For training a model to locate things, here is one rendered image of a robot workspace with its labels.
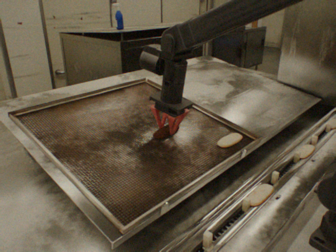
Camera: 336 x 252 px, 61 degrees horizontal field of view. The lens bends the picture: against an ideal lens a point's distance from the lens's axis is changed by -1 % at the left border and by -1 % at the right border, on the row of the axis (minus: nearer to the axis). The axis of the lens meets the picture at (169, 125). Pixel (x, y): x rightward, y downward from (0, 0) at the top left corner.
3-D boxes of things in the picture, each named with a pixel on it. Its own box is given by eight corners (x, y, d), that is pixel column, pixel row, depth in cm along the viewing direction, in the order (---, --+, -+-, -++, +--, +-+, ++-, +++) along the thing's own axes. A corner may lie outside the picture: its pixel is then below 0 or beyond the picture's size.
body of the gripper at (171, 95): (163, 95, 82) (166, 70, 78) (192, 108, 77) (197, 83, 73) (147, 102, 77) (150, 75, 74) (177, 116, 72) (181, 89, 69)
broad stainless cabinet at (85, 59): (127, 150, 261) (119, 32, 220) (69, 119, 327) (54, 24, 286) (240, 100, 389) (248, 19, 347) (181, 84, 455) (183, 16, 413)
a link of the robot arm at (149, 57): (173, 36, 63) (196, 33, 69) (136, 24, 69) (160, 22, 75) (166, 86, 69) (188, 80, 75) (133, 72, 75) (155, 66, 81)
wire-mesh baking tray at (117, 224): (123, 235, 51) (123, 230, 50) (8, 116, 78) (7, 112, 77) (260, 141, 84) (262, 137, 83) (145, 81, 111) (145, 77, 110)
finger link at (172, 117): (166, 123, 85) (170, 94, 80) (186, 133, 82) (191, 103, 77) (150, 130, 80) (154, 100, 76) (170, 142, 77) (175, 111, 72)
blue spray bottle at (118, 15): (125, 29, 268) (123, 2, 260) (121, 29, 262) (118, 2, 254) (117, 29, 272) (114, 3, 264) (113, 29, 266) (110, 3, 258)
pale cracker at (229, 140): (224, 150, 77) (225, 146, 77) (213, 143, 79) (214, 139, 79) (245, 138, 84) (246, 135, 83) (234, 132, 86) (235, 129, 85)
